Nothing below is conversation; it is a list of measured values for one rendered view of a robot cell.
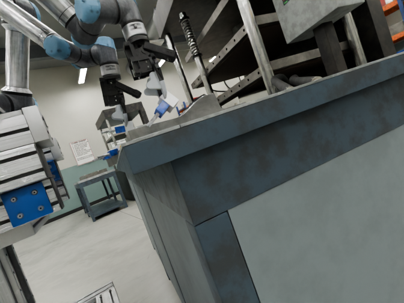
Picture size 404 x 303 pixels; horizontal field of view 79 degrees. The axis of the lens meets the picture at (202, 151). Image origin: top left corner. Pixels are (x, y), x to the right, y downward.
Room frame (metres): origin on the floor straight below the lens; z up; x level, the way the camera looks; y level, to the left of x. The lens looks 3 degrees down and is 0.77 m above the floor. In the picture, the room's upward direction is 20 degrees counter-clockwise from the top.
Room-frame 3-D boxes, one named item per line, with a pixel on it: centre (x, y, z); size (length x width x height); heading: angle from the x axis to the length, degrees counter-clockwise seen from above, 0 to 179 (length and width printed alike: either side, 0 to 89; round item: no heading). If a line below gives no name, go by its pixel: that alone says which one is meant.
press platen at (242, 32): (1.97, -0.65, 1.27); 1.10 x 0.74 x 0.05; 19
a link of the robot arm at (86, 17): (0.78, 0.16, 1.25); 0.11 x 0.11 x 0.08; 41
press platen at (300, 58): (1.97, -0.65, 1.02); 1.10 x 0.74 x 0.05; 19
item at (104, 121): (6.01, 1.59, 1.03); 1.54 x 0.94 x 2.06; 30
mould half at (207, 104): (1.09, 0.03, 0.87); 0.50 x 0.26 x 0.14; 109
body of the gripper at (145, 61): (0.83, 0.08, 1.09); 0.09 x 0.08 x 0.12; 110
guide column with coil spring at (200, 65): (2.00, -0.22, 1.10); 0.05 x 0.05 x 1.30
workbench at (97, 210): (5.50, 2.51, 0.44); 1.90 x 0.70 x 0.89; 30
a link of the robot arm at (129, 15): (0.83, 0.08, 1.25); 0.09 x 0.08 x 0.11; 131
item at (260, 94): (1.88, -0.54, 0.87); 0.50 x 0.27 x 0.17; 109
